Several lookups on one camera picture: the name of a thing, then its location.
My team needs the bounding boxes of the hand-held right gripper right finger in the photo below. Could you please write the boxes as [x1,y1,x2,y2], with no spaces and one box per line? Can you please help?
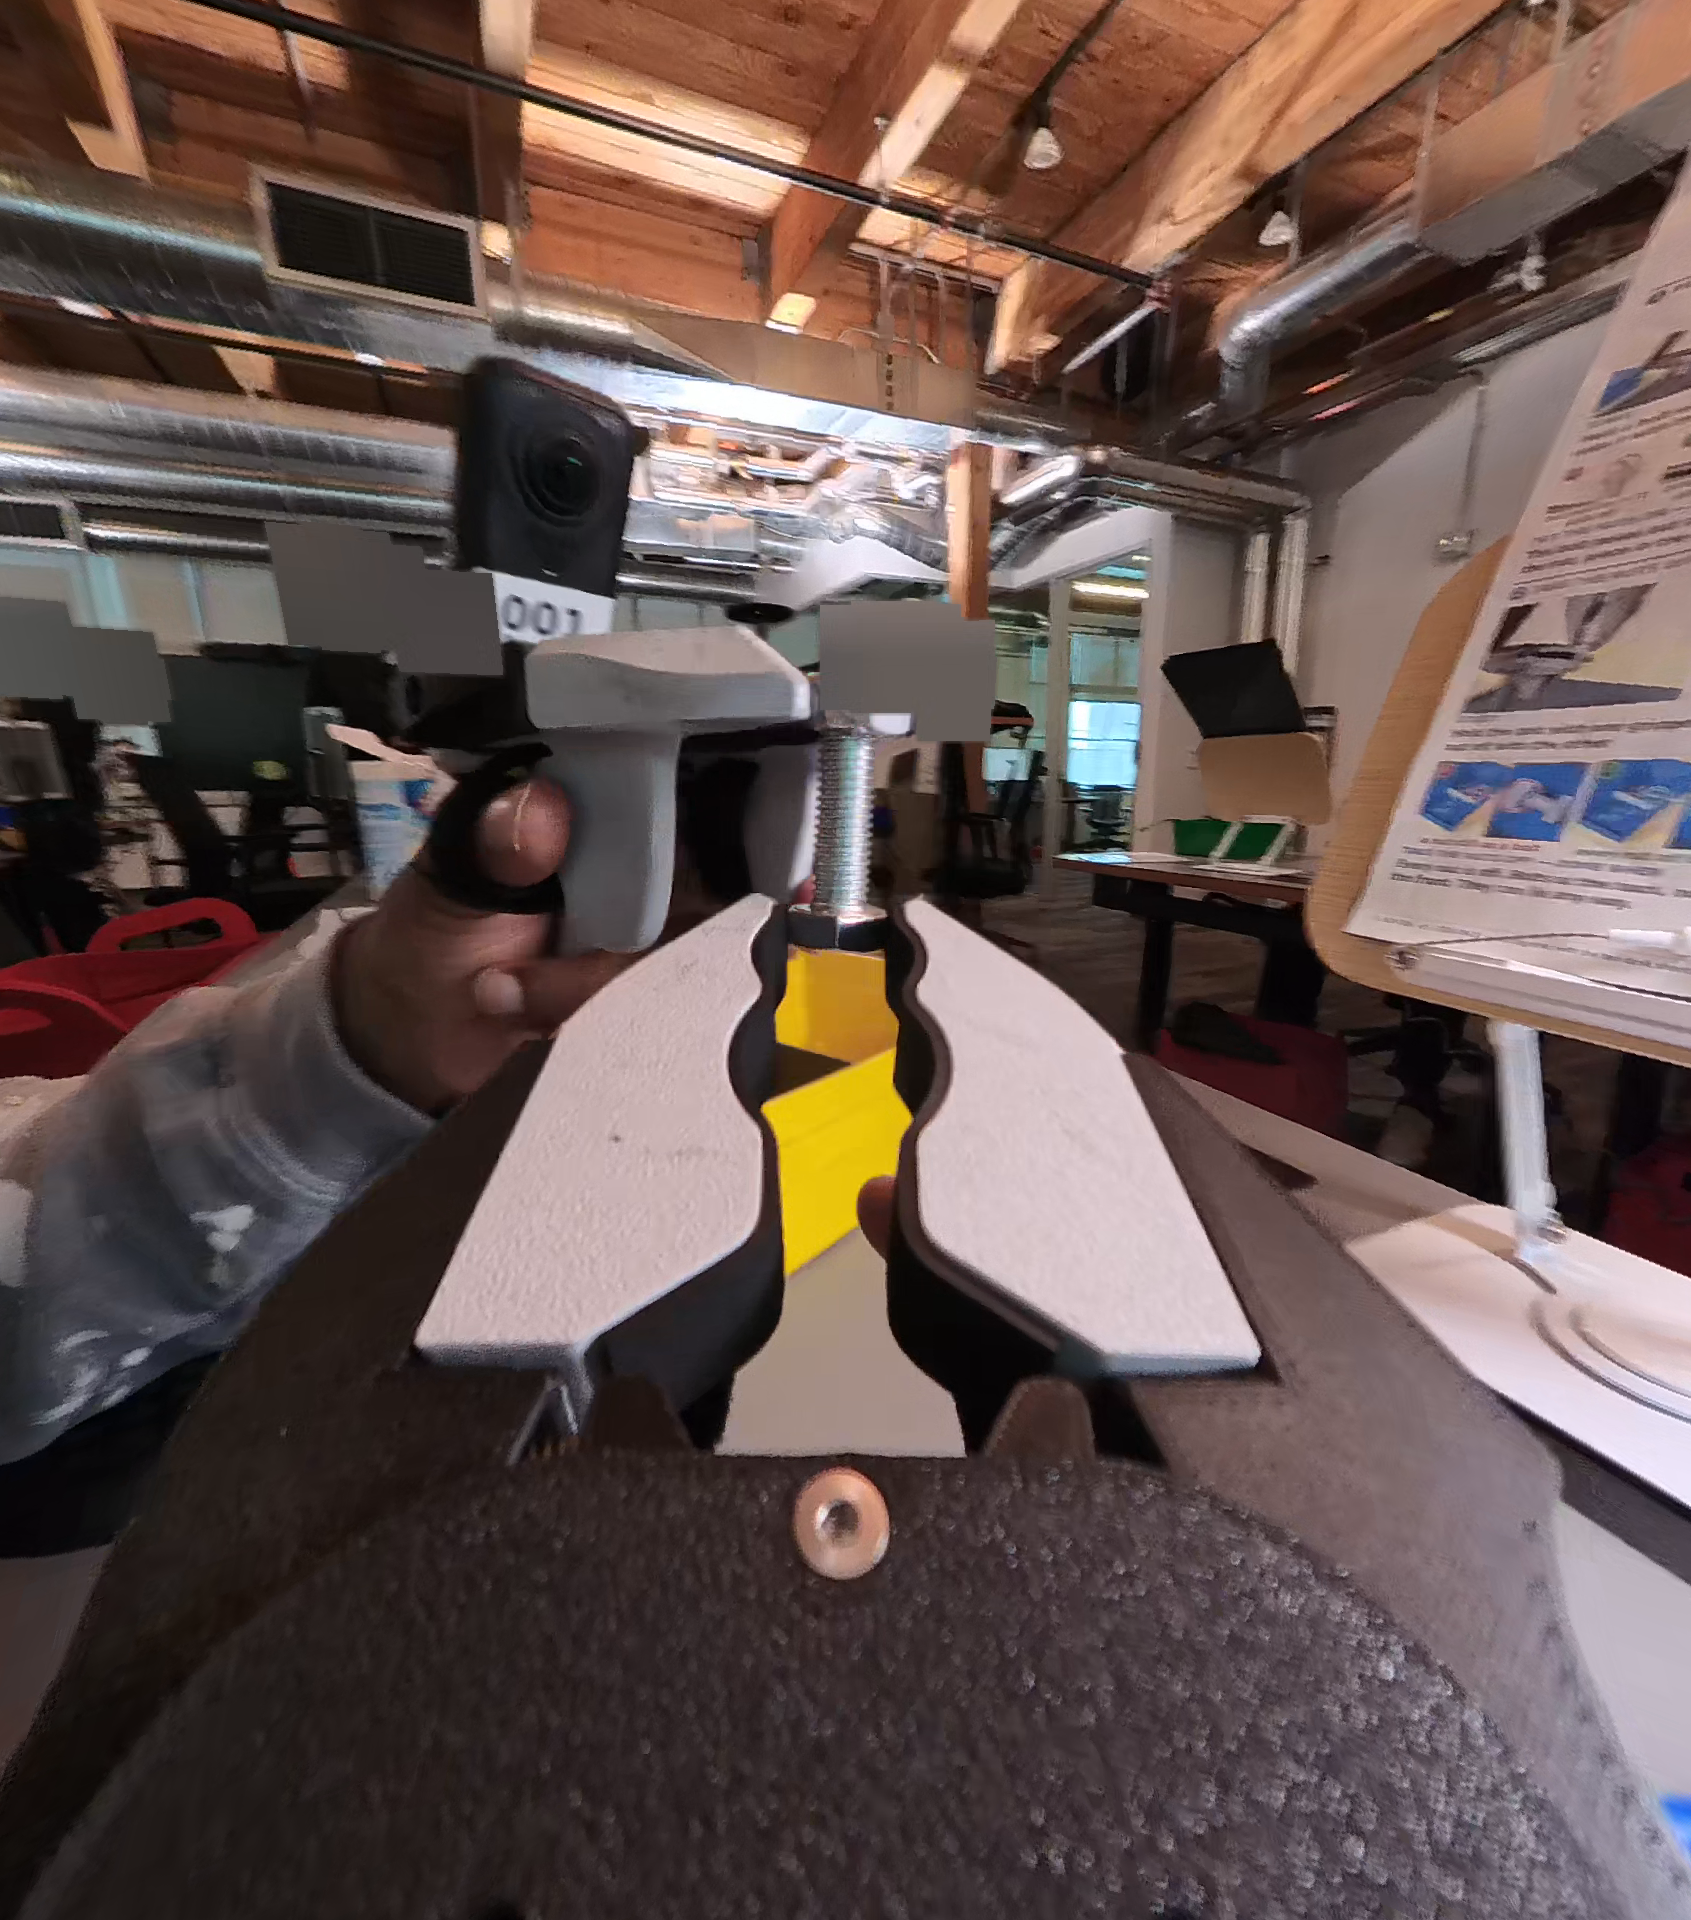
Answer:
[884,896,1268,1449]

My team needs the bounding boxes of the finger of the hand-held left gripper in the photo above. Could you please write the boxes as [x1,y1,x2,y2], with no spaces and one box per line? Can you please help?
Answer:
[525,623,818,959]
[744,720,826,905]

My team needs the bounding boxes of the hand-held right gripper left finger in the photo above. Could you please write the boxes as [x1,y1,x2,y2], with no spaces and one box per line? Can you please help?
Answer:
[411,891,790,1442]

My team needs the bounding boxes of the silver hex bolt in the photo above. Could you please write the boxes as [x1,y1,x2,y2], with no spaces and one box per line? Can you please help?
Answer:
[808,734,884,918]

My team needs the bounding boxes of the yellow plastic bin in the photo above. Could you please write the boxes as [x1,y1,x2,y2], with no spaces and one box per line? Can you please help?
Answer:
[762,942,926,1280]

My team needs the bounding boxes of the person's left forearm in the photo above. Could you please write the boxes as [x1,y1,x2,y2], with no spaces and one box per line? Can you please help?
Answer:
[0,929,441,1499]

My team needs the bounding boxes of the silver duct elbow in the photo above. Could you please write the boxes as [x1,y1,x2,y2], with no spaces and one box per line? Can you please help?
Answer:
[1218,221,1424,409]

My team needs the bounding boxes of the person's left hand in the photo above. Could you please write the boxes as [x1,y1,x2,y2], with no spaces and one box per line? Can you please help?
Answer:
[331,772,639,1119]

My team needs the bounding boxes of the black office chair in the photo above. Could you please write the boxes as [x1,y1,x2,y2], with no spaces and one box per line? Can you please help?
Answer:
[936,745,1046,905]

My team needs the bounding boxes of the ceiling air vent grille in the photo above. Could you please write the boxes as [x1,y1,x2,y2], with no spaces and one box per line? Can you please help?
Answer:
[251,168,491,320]

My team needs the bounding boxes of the white wipes canister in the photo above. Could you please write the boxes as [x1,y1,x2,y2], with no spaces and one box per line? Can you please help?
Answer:
[349,742,455,901]

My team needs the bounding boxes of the wooden-edged office desk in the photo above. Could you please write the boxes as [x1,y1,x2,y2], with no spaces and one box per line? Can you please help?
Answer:
[1052,845,1330,1052]

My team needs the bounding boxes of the green plastic bin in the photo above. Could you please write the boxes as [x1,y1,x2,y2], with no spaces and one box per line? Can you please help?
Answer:
[1164,816,1310,868]

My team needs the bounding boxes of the tan document board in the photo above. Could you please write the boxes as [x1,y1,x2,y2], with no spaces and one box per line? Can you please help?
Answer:
[1194,730,1338,827]

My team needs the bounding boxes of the small black panel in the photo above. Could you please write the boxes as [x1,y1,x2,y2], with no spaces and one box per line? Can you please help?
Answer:
[1160,639,1312,742]

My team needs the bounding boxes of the white document stand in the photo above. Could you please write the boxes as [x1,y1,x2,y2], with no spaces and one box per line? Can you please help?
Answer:
[1344,918,1691,1580]

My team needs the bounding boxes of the wooden document board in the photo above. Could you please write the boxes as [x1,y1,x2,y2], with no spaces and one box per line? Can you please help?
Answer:
[1304,531,1691,1100]

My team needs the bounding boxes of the printed instruction sheet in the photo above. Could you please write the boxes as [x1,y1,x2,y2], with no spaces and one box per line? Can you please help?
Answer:
[1344,42,1691,950]

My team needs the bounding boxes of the wooden support post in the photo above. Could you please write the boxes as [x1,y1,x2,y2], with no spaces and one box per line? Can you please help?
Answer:
[944,437,998,602]

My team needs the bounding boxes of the silver ventilation duct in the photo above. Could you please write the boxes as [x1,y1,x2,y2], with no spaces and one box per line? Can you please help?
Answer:
[0,134,489,324]
[0,342,477,520]

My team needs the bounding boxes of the metal wall conduit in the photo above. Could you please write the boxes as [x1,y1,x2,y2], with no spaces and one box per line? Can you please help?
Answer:
[1434,419,1484,563]

